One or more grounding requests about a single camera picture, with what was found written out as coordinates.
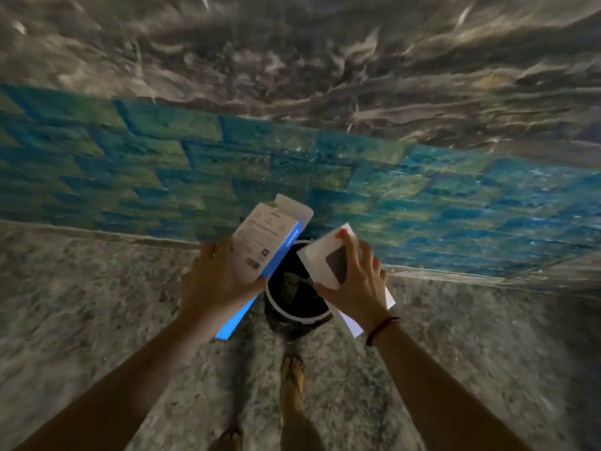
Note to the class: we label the person's right hand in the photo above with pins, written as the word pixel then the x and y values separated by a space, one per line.
pixel 361 291

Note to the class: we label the person's left hand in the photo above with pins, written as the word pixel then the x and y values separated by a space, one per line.
pixel 211 291

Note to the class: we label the small white device box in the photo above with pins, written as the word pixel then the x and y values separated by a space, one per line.
pixel 319 258

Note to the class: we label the round black trash bin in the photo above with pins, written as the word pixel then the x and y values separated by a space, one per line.
pixel 300 295

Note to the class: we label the blue and white carton box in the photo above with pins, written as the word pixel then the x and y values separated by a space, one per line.
pixel 263 230

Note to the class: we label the person's right forearm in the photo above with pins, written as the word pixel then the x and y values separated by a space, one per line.
pixel 436 403

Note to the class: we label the person's right foot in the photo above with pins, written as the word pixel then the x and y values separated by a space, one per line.
pixel 292 380

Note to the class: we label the person's foot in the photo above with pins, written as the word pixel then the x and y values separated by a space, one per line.
pixel 292 380
pixel 231 440

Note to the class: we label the person's left foot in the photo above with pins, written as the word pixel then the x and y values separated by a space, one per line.
pixel 231 440

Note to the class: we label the person's right leg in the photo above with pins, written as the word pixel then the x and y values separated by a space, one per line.
pixel 300 436

